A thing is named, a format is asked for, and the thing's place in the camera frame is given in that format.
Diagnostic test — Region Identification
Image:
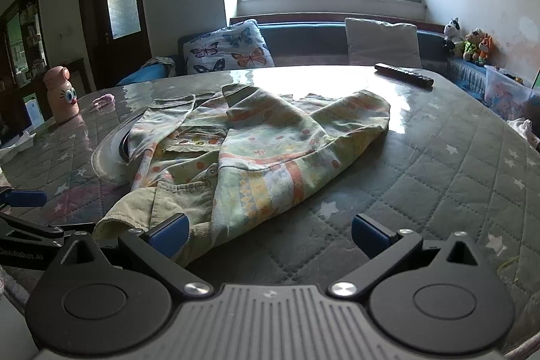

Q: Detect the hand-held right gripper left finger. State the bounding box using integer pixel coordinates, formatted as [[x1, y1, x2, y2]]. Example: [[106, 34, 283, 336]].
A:
[[57, 212, 214, 299]]

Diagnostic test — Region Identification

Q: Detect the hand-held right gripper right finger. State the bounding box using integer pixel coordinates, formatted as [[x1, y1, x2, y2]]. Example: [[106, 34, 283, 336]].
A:
[[328, 214, 486, 299]]

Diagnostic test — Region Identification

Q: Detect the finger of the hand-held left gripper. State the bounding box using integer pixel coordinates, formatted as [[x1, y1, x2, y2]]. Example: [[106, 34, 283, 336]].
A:
[[0, 188, 48, 209], [0, 212, 96, 249]]

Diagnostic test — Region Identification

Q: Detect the green patterned children's jacket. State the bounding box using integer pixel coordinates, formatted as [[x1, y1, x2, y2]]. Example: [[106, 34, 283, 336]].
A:
[[92, 84, 391, 269]]

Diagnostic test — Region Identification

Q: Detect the white tissue paper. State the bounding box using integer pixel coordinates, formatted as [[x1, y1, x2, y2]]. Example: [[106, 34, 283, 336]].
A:
[[0, 131, 37, 162]]

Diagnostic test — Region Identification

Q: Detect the white box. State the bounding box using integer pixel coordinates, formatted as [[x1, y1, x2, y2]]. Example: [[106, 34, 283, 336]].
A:
[[23, 92, 45, 129]]

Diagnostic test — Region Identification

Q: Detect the round metal table basin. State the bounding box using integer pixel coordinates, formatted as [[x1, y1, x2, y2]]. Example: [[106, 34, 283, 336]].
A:
[[92, 119, 140, 181]]

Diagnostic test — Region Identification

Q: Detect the pink cartoon face bottle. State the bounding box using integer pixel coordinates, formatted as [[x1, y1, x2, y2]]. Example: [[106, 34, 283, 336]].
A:
[[43, 66, 79, 123]]

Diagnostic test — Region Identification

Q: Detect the dark wooden display cabinet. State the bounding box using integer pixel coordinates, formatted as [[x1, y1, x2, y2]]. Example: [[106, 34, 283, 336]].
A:
[[0, 0, 49, 133]]

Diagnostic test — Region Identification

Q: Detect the blue cushion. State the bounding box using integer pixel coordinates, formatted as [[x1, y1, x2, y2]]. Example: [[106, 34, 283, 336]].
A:
[[116, 62, 176, 86]]

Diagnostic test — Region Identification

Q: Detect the black remote control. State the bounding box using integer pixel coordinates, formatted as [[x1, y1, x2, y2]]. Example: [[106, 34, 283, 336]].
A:
[[375, 63, 435, 88]]

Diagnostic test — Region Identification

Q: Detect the olive cloth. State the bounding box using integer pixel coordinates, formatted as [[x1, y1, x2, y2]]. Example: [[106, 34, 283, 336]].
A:
[[145, 56, 177, 76]]

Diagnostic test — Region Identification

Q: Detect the dark wooden door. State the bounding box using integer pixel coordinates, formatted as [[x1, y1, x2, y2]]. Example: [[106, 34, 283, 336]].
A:
[[75, 0, 153, 91]]

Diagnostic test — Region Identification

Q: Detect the white cloth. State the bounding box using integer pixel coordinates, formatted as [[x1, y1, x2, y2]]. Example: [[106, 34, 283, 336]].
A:
[[508, 117, 540, 152]]

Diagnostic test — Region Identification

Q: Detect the plain white pillow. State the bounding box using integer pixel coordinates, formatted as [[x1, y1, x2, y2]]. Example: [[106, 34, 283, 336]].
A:
[[345, 18, 422, 69]]

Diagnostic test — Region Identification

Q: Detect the butterfly print pillow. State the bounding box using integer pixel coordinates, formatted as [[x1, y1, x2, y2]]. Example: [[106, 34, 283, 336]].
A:
[[183, 19, 275, 75]]

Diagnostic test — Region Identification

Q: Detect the clear plastic storage box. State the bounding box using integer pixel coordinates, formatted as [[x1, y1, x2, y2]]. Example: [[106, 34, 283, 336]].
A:
[[484, 65, 540, 120]]

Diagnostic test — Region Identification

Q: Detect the blue sofa bench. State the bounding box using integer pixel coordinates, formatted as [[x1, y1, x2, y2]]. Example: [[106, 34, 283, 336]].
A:
[[116, 12, 492, 101]]

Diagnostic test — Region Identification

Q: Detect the brown bear plush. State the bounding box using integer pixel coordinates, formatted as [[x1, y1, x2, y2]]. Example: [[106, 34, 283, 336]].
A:
[[463, 28, 484, 62]]

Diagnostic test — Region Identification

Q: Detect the orange fox plush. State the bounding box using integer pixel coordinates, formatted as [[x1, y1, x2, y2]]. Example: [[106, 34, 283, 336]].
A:
[[475, 33, 495, 66]]

